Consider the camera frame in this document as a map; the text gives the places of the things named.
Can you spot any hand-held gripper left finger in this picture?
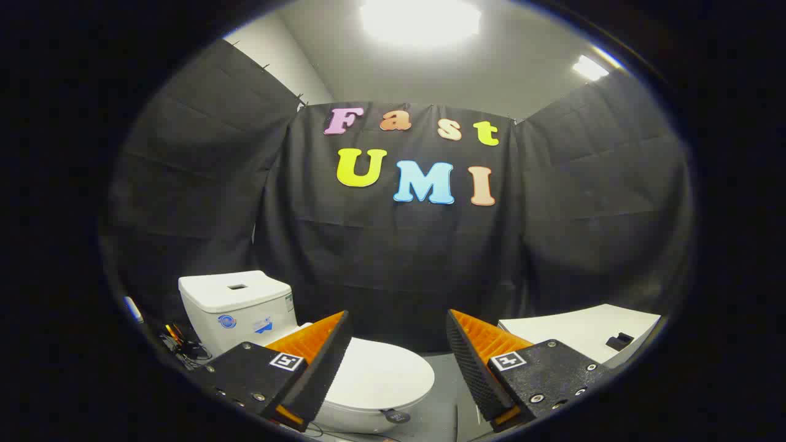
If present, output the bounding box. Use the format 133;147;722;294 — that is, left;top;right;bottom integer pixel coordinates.
200;310;354;433

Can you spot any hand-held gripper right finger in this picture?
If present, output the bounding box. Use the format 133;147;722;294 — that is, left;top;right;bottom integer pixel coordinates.
446;309;612;433

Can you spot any white toilet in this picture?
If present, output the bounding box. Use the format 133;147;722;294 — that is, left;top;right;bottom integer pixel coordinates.
178;270;435;435

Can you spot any white drawer cabinet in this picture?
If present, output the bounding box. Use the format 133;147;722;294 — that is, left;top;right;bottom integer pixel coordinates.
497;304;662;369

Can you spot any black backdrop cloth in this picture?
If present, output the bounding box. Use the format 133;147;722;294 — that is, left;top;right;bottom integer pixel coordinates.
101;38;695;354

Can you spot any small ceiling light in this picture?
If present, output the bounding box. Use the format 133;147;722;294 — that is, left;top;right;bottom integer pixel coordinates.
573;55;610;80

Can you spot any large ceiling light panel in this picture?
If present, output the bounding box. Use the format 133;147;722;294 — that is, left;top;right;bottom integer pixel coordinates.
359;0;483;47

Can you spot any black cable bundle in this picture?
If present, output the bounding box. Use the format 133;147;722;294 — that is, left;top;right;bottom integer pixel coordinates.
160;322;212;369

